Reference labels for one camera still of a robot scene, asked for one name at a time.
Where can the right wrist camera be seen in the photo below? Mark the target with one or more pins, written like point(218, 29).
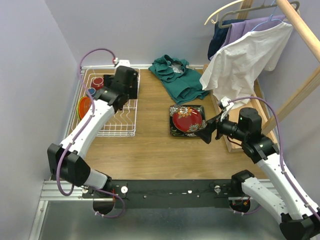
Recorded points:
point(226, 106)

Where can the grey clothes hanger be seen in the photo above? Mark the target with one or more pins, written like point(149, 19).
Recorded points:
point(242, 13)

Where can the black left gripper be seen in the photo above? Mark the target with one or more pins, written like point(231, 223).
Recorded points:
point(132, 88)

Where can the white t-shirt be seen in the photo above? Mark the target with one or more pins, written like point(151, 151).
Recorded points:
point(234, 68)

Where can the green hooded garment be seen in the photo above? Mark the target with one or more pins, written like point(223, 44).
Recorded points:
point(181, 82)

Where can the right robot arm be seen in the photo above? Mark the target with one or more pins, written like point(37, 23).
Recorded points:
point(296, 213)

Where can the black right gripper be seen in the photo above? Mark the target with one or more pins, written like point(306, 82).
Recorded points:
point(216, 122)

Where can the green round plate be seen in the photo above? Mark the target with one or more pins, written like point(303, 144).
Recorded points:
point(78, 109)

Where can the aluminium table rail frame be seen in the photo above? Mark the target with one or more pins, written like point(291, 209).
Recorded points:
point(67, 162)

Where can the light blue clothes hanger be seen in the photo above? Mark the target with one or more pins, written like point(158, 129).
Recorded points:
point(270, 19)

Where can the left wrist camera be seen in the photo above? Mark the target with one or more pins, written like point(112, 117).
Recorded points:
point(121, 62)

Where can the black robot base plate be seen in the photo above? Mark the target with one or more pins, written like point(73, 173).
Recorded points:
point(179, 193)

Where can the navy blue garment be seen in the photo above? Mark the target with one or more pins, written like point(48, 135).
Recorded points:
point(225, 36)

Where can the white wire dish rack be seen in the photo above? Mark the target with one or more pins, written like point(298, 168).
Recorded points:
point(122, 124)

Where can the black square floral plate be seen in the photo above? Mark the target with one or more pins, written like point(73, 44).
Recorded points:
point(177, 133)

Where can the purple shirt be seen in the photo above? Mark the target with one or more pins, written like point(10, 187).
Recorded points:
point(250, 27)

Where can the wooden clothes rack frame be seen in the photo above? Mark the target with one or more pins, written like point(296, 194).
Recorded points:
point(301, 127)

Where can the orange round plate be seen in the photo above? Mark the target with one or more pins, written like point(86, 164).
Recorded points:
point(85, 105)

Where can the blue mug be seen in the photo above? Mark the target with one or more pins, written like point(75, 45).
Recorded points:
point(91, 92)

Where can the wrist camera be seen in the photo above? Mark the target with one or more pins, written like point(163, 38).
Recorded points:
point(226, 106)
point(121, 62)

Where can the red bowl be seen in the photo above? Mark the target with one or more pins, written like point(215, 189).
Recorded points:
point(97, 83)

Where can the cream clothes hanger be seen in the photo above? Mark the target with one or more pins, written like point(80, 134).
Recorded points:
point(214, 17)

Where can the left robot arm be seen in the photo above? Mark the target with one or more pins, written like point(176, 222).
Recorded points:
point(67, 159)

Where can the red floral round plate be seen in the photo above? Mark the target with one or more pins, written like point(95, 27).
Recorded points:
point(187, 119)

